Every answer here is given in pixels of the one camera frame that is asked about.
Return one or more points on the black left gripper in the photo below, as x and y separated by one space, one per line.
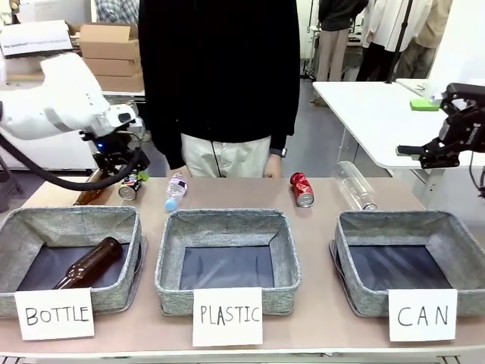
113 143

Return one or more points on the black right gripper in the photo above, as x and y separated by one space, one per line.
468 130

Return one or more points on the black pepsi can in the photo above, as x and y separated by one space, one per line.
130 187

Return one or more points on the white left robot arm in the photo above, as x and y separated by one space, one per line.
57 108

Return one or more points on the person's right forearm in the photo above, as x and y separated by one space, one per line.
163 132

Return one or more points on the person's left forearm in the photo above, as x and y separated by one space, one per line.
286 117

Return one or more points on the grey fabric basket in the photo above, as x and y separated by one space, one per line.
454 250
22 235
170 265

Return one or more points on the crushed red soda can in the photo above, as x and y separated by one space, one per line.
302 187

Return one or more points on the white paper label can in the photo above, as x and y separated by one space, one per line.
422 315

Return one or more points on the person's left hand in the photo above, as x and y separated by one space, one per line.
273 167

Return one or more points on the green sponge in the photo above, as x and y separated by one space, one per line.
423 104

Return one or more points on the brown glass bottle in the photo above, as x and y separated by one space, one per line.
94 261
92 193

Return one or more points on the small blue-capped plastic bottle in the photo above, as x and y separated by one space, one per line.
175 189

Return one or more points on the white side table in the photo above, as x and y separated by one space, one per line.
371 113

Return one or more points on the flat brown cardboard box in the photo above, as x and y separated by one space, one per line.
121 82

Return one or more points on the bystander in tan clothes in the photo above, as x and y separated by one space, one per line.
428 34

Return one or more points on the black stand pole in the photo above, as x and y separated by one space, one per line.
399 38

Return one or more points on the closed brown cardboard box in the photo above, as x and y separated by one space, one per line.
111 67

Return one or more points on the large clear plastic bottle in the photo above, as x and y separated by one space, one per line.
354 186

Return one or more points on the bystander in white shirt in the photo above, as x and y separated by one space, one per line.
379 34

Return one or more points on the open brown cardboard box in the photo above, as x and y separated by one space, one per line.
110 39

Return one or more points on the person in black sweater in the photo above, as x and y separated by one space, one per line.
219 68

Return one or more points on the bystander in khaki trousers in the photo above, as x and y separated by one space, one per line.
335 38

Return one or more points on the white printed cardboard box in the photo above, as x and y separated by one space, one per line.
34 39

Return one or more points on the bystander in plaid shirt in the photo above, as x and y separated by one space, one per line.
113 9

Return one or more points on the black wrist watch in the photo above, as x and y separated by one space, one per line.
279 152

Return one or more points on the white paper label bottle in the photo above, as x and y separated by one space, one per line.
55 314

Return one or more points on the white paper label plastic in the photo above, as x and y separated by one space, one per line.
227 316

